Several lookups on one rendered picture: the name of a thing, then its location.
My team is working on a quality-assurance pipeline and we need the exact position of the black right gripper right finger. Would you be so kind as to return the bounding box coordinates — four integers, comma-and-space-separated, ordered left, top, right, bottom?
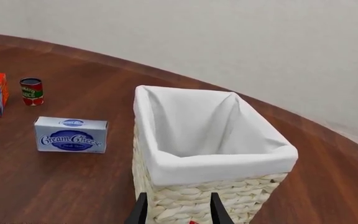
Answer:
210, 192, 235, 224

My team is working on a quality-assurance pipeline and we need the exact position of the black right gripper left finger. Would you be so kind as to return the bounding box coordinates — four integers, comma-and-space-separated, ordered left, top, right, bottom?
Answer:
129, 192, 149, 224

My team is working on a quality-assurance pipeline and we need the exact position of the woven basket with white liner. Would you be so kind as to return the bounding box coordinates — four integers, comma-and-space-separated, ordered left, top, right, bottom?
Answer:
132, 85, 299, 224

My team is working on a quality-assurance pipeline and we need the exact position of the silver-blue cream cheese box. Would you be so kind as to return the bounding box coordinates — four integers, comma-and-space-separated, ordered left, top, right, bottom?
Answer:
34, 116, 109, 154

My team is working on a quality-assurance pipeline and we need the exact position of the red tomato sauce tin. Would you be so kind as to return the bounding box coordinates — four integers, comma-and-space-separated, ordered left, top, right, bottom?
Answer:
19, 77, 45, 106

